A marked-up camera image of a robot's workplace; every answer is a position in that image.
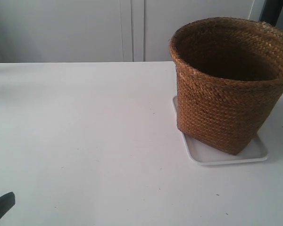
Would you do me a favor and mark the brown woven basket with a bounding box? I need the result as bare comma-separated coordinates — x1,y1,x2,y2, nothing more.
169,17,283,155

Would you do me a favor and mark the white plastic tray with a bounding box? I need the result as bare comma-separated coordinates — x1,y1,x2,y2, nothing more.
171,95,269,167

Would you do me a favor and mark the dark metal post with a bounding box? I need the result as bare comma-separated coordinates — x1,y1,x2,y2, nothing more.
259,0,283,26

